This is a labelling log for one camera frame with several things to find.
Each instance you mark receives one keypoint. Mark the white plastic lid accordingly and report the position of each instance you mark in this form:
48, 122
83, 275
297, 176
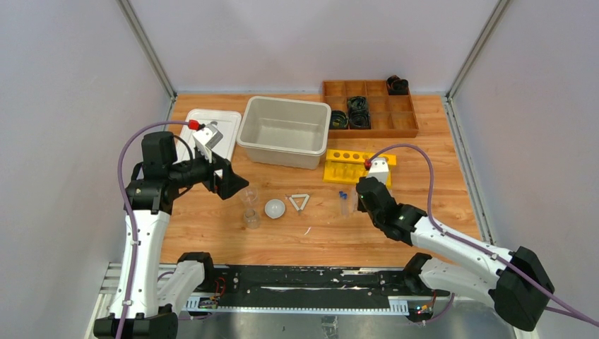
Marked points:
228, 124

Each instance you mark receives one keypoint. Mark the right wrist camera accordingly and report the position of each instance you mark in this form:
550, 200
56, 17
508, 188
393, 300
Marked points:
379, 169

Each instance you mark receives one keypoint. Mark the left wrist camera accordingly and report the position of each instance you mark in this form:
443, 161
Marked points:
206, 139

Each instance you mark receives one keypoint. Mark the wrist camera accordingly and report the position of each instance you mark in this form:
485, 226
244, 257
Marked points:
379, 169
206, 139

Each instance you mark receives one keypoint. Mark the yellow test tube rack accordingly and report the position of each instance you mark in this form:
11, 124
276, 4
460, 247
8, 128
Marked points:
344, 166

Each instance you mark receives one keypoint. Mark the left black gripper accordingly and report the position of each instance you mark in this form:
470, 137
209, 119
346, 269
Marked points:
219, 175

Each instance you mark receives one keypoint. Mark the black strap coil corner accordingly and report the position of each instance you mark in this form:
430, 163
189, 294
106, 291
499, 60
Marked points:
397, 86

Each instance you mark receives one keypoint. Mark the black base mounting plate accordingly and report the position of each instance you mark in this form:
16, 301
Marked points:
308, 288

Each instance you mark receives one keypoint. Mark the white clay triangle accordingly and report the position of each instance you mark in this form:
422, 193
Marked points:
298, 201

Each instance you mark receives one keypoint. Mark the beige plastic bin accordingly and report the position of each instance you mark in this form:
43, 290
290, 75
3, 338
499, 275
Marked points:
291, 133

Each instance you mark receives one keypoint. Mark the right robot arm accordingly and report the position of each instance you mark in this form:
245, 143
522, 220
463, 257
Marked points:
513, 283

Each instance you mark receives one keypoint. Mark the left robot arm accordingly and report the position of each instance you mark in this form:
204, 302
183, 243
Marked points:
141, 308

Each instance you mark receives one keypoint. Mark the white evaporating dish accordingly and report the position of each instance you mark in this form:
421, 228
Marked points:
274, 208

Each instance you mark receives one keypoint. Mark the wooden compartment tray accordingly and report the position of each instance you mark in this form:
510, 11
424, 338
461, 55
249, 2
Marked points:
364, 109

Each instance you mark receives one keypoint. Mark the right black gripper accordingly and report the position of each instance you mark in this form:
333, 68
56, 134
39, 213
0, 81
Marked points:
361, 206

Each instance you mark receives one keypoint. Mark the small glass flask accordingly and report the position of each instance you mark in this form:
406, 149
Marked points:
251, 218

